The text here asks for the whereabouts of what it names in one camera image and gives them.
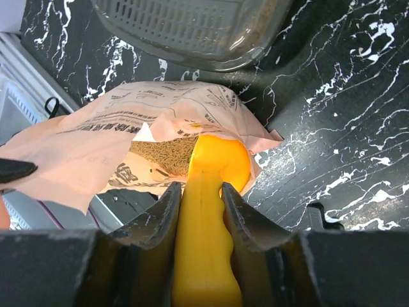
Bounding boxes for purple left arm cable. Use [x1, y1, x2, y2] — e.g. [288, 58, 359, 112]
[38, 200, 100, 230]

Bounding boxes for yellow plastic scoop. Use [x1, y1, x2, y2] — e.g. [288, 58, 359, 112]
[171, 135, 251, 306]

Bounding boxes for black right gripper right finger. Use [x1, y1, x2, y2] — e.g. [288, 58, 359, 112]
[222, 183, 408, 306]

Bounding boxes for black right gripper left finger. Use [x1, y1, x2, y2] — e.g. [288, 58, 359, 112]
[1, 182, 181, 306]

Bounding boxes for beige cat litter pellets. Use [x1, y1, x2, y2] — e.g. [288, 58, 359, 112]
[130, 136, 199, 177]

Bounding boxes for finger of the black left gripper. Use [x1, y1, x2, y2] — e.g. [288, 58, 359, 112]
[0, 158, 38, 184]

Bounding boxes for pink cat litter bag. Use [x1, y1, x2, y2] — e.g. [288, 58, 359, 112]
[1, 81, 282, 212]

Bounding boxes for black bag clip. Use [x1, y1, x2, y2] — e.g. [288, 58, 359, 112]
[306, 203, 344, 231]

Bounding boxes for grey plastic litter box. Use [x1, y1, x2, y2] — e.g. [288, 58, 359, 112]
[92, 0, 292, 72]

